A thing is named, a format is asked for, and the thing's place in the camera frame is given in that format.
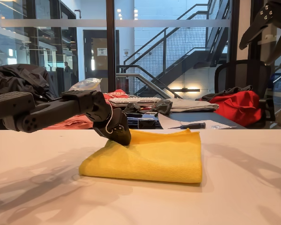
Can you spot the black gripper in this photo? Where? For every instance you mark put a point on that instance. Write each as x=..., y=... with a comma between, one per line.
x=119, y=131
x=260, y=21

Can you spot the yellow microfiber towel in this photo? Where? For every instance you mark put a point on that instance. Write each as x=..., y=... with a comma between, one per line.
x=159, y=159

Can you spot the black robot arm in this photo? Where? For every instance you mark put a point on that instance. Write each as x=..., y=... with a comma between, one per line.
x=61, y=110

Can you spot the blue plastic folder stack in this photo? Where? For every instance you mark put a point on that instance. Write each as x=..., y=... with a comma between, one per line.
x=133, y=123

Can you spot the small black box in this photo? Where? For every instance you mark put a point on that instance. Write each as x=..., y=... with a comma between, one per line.
x=146, y=124

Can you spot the grey crumpled plastic bag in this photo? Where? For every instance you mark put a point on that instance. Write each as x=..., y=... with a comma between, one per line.
x=164, y=106
x=131, y=107

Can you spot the white computer keyboard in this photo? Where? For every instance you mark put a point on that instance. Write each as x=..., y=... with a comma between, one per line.
x=131, y=101

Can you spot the small red packet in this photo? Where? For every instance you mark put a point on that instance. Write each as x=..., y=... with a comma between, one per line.
x=146, y=108

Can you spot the red printed shirt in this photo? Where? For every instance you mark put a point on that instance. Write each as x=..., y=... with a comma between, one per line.
x=117, y=95

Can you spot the black mesh office chair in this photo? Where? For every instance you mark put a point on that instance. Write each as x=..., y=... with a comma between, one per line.
x=243, y=75

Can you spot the orange folded shirt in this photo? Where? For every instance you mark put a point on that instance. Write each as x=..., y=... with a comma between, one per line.
x=72, y=124

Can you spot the white lined paper sheet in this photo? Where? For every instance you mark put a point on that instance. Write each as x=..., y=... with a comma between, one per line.
x=173, y=123

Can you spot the clear plastic bag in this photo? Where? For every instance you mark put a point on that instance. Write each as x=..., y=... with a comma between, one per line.
x=86, y=84

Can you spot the black framed door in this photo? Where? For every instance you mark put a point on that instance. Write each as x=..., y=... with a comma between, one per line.
x=100, y=68

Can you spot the black metal staircase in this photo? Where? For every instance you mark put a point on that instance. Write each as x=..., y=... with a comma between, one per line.
x=201, y=58

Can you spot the dark grey garment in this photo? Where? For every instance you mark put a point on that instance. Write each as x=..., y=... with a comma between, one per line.
x=224, y=92

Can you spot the blue black screwdriver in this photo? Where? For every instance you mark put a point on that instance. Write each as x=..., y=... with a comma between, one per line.
x=194, y=125

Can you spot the beige folded cloth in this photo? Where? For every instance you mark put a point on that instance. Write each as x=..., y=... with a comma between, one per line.
x=192, y=105

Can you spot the dark desk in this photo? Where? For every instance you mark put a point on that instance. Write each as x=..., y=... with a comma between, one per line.
x=196, y=116

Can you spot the red fabric bag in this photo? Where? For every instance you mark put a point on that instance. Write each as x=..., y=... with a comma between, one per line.
x=238, y=110

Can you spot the distant person silhouette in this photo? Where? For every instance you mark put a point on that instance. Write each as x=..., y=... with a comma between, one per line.
x=67, y=66

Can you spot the black jacket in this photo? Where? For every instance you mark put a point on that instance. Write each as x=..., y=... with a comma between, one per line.
x=18, y=79

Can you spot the glowing wall light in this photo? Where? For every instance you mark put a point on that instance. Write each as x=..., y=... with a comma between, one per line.
x=186, y=89

